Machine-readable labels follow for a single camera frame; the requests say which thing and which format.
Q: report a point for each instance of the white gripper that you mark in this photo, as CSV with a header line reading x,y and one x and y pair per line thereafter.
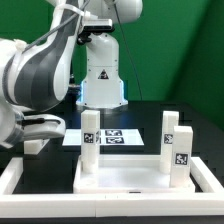
x,y
43,126

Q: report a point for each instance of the white desk tabletop tray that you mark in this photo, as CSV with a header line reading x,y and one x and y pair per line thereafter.
x,y
126,174

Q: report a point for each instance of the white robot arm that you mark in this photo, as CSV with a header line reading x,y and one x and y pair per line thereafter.
x,y
35,77

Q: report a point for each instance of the white U-shaped fence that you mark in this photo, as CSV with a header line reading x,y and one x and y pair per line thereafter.
x,y
210,201

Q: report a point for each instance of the white marker base plate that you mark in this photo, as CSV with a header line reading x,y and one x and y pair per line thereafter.
x,y
127,137

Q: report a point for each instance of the silver camera on mount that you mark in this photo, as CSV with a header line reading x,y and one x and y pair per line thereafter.
x,y
99,25

